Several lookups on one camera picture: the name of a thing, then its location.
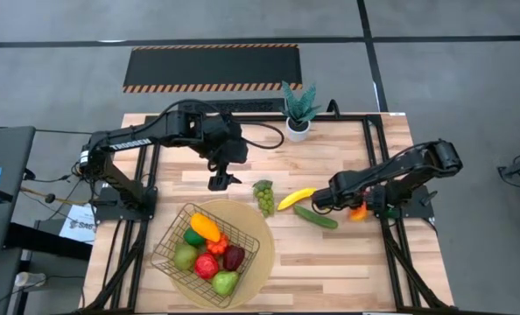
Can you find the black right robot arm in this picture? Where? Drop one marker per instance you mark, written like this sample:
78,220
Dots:
400,168

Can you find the yellow banana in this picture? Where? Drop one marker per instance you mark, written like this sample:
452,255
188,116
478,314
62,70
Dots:
293,198

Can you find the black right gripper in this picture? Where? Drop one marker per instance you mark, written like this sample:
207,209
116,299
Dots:
345,190

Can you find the green speckled pear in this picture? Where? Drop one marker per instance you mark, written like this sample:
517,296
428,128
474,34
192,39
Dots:
184,257

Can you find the black hazard striped floor mat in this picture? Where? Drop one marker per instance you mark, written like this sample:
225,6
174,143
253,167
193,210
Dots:
212,65

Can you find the black perforated strip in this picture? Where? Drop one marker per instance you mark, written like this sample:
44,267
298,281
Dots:
251,106

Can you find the white printed paper sheet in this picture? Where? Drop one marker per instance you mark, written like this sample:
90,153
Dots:
78,223

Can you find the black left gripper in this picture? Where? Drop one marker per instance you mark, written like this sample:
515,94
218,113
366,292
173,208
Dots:
227,149

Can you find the red apple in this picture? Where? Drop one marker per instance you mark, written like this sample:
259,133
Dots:
206,266

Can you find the red orange mango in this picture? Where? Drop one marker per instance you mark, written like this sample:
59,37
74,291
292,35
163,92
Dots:
359,214

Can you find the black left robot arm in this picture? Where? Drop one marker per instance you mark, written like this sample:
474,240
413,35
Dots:
133,142

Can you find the round tan woven placemat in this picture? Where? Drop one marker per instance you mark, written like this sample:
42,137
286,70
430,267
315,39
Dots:
260,227

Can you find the green cucumber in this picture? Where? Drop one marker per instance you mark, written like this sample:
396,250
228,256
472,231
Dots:
314,217

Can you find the orange red tomato cluster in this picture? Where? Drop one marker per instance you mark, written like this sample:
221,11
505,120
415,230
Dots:
218,247

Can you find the succulent plant in white pot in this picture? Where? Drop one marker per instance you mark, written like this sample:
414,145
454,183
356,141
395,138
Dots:
298,131

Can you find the green grape bunch with leaves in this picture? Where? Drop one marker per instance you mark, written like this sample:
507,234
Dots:
265,199

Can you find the orange yellow mango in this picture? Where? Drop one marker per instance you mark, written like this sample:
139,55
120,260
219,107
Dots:
205,227

